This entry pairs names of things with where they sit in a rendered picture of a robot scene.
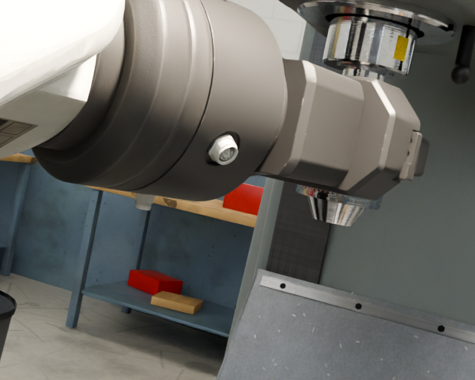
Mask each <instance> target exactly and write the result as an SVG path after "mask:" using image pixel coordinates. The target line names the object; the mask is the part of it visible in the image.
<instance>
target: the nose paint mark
mask: <svg viewBox="0 0 475 380"><path fill-rule="evenodd" d="M408 43H409V39H408V38H405V37H403V36H400V35H398V39H397V46H396V50H395V53H394V59H397V60H401V61H403V62H404V60H405V56H406V50H407V46H408Z"/></svg>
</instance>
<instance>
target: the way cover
mask: <svg viewBox="0 0 475 380"><path fill-rule="evenodd" d="M266 282H268V283H266ZM294 290H295V292H294V293H293V291H294ZM299 303H300V305H298V304H299ZM297 305H298V306H297ZM303 313H305V317H304V315H303ZM292 314H294V315H295V316H296V317H294V316H292ZM259 315H260V316H261V317H260V318H259ZM309 323H311V324H309ZM313 328H314V331H313V332H312V330H313ZM278 330H280V332H278ZM254 335H256V339H255V338H254ZM414 336H418V338H416V337H414ZM356 341H360V343H358V342H356ZM340 344H341V346H342V348H340ZM465 346H466V347H467V350H466V349H465V348H464V347H465ZM381 358H382V359H383V360H380V359H381ZM273 359H274V361H273ZM275 363H276V364H277V365H276V366H275V365H274V364H275ZM325 364H326V365H325ZM326 366H327V367H326ZM262 367H264V368H265V369H267V371H265V370H264V369H263V368H262ZM286 367H287V368H288V369H287V368H286ZM378 369H380V371H378ZM235 370H237V371H238V372H236V371H235ZM428 371H430V372H428ZM327 373H328V374H329V376H328V375H327ZM394 377H395V379H393V378H394ZM216 380H475V326H474V325H470V324H467V323H462V322H459V321H456V320H451V319H448V318H444V317H439V316H437V315H433V314H428V313H424V312H422V311H416V310H413V309H410V308H405V307H402V306H399V305H394V304H391V303H387V302H383V301H379V300H376V299H371V298H368V297H365V296H359V295H357V294H352V295H351V293H348V292H345V291H342V290H337V289H333V288H330V287H325V286H322V285H319V284H315V283H311V282H307V281H304V280H300V279H296V278H293V277H288V276H285V275H282V274H276V273H274V272H270V271H265V270H262V269H259V268H257V269H256V273H255V275H254V278H253V281H252V283H251V285H250V289H249V292H248V294H247V297H246V299H245V302H244V305H243V307H242V310H241V313H240V316H239V318H238V320H237V324H236V327H235V328H234V332H233V334H232V337H231V340H230V342H229V345H228V348H227V351H226V353H225V356H224V359H223V362H222V365H221V367H220V369H219V373H218V375H217V377H216Z"/></svg>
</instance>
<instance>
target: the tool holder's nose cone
mask: <svg viewBox="0 0 475 380"><path fill-rule="evenodd" d="M308 202H309V205H310V208H311V213H312V216H313V218H314V219H317V220H320V221H323V222H329V223H332V224H337V225H344V226H351V227H352V226H353V225H354V224H355V222H356V221H357V220H358V219H359V218H360V217H361V215H362V214H363V213H364V211H365V210H366V209H367V208H363V207H355V206H351V205H347V204H340V203H337V202H333V201H327V200H323V199H319V198H313V197H310V196H308Z"/></svg>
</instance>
